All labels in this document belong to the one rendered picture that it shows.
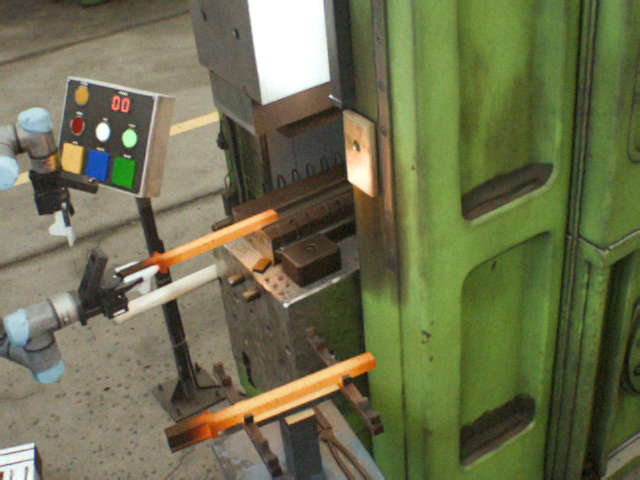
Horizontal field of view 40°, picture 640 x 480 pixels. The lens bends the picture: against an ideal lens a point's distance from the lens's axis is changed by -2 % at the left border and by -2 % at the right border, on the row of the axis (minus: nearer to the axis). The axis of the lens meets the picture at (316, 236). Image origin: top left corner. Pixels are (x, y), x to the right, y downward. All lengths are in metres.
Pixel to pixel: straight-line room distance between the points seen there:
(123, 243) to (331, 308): 2.02
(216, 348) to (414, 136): 1.81
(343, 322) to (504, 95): 0.69
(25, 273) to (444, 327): 2.40
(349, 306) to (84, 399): 1.40
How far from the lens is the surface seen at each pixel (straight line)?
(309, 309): 2.11
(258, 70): 1.87
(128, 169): 2.47
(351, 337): 2.25
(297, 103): 2.02
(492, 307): 2.20
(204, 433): 1.76
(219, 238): 2.14
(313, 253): 2.09
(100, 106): 2.56
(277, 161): 2.39
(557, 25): 1.90
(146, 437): 3.11
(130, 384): 3.32
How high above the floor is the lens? 2.21
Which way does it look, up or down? 35 degrees down
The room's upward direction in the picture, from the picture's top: 6 degrees counter-clockwise
